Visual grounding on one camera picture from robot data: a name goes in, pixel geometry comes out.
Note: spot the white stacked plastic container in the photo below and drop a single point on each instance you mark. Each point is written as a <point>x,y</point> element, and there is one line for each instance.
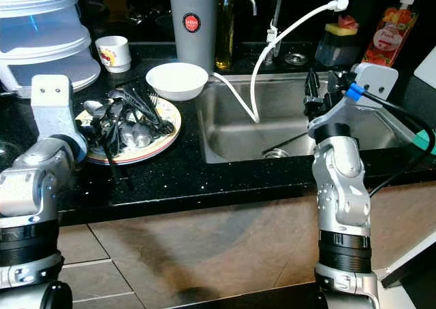
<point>48,37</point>

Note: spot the yellow sponge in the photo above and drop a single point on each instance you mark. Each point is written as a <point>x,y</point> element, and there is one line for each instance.
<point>334,28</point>

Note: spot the fruit label soap pump bottle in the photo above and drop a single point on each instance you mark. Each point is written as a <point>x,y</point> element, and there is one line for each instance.
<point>388,40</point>

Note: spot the white plastic board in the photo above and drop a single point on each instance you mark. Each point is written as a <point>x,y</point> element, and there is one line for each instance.
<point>426,64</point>

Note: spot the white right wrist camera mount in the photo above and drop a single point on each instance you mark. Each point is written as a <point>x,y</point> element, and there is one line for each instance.
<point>378,77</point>

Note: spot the black sponge caddy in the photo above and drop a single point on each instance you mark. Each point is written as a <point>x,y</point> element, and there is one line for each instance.
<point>336,47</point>

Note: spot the steel sink drain strainer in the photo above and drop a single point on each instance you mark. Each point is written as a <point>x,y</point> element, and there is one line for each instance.
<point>276,152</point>

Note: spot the steel spoon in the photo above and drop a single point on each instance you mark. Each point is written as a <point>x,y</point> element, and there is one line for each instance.
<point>146,132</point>
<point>95,109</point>
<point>131,135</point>

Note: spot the red scrub sponge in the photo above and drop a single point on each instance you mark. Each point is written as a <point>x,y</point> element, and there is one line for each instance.
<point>349,22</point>

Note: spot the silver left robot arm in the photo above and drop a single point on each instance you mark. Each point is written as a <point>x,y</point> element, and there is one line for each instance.
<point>34,193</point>

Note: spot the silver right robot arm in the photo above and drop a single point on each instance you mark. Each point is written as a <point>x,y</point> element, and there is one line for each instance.
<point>344,200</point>

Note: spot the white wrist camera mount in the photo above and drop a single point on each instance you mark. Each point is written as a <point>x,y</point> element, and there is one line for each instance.
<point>378,77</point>
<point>51,105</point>

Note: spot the yellow oil bottle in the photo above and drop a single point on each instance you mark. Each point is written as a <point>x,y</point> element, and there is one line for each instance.
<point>223,43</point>

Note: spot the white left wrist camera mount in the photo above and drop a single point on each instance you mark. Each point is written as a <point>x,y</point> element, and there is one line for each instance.
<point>51,105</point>

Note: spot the stainless steel sink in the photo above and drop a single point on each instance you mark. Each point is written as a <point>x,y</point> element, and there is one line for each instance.
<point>286,111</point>

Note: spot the round steel counter cap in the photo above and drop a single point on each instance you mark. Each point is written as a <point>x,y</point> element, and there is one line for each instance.
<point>296,58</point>

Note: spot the green plastic item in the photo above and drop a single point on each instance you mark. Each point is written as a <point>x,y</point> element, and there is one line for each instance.
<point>424,142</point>

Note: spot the grey canister with red logo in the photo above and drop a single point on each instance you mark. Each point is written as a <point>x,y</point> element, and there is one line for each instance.
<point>194,26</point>

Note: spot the white printed cup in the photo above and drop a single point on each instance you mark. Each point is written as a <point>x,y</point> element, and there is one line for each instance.
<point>114,52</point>

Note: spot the white ceramic bowl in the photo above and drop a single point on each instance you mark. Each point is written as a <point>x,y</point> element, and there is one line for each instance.
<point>177,77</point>

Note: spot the dark curved kitchen faucet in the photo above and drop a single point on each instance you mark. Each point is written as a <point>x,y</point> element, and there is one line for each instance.
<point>276,16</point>

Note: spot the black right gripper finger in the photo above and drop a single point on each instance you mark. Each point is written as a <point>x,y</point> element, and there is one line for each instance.
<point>338,83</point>
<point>313,90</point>

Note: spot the floral cream dinner plate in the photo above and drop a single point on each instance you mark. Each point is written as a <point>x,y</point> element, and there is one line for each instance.
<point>157,149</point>

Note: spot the beige drawer front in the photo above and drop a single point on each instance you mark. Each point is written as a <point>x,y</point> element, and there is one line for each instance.
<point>78,241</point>
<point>95,282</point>

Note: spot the beige cabinet door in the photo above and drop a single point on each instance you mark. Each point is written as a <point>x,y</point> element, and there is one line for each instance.
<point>231,248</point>

